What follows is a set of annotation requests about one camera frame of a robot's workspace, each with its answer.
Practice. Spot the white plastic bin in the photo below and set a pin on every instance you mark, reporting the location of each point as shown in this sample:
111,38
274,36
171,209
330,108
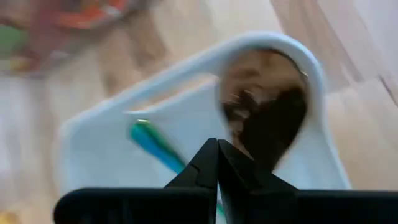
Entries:
109,149

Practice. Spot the green pink Maruchan ramen packet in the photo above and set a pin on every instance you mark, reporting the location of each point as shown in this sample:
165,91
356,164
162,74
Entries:
46,31

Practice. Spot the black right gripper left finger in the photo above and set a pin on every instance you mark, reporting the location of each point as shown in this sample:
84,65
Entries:
140,205

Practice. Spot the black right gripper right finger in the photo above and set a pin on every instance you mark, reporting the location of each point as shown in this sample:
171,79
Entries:
280,205

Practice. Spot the copper spoon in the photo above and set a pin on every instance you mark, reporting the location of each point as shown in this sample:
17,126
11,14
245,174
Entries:
264,93

